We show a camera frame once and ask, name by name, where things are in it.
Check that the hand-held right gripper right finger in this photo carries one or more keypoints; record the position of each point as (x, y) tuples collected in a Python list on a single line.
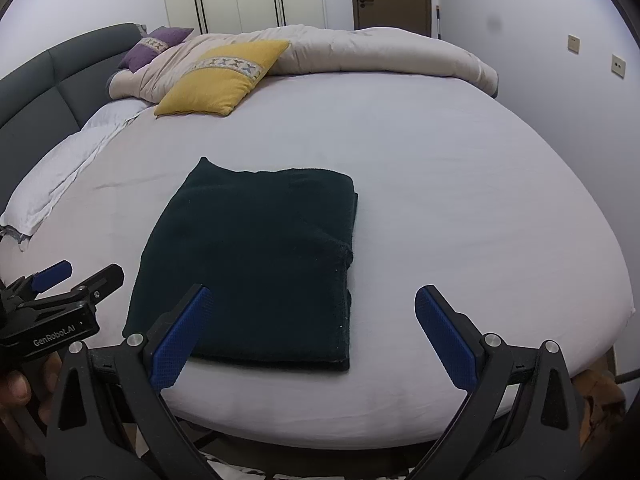
[(445, 340)]

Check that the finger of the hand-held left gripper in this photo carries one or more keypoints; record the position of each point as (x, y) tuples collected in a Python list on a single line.
[(102, 280), (52, 274)]

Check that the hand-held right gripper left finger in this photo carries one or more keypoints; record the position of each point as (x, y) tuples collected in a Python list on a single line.
[(182, 345)]

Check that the dark green cloth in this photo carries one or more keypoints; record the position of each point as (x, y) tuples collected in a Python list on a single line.
[(250, 260)]

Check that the person's left hand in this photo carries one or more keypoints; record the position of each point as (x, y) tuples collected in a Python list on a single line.
[(17, 390)]

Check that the white pillow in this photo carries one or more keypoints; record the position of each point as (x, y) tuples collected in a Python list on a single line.
[(60, 170)]

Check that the bed with white sheet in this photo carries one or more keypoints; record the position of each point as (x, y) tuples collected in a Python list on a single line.
[(450, 185)]

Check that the grey padded headboard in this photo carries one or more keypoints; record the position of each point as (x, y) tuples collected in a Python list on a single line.
[(45, 80)]

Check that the yellow cushion with patterned band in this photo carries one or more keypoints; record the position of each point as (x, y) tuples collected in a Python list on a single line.
[(220, 80)]

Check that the purple cushion with patterned band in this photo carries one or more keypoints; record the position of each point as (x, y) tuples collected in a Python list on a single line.
[(155, 45)]

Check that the beige duvet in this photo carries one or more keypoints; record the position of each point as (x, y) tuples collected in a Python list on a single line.
[(375, 52)]

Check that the thin stick beside door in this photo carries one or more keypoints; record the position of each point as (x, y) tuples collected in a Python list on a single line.
[(439, 22)]

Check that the beige wall socket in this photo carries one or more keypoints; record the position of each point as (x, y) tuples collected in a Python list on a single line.
[(574, 43), (619, 66)]

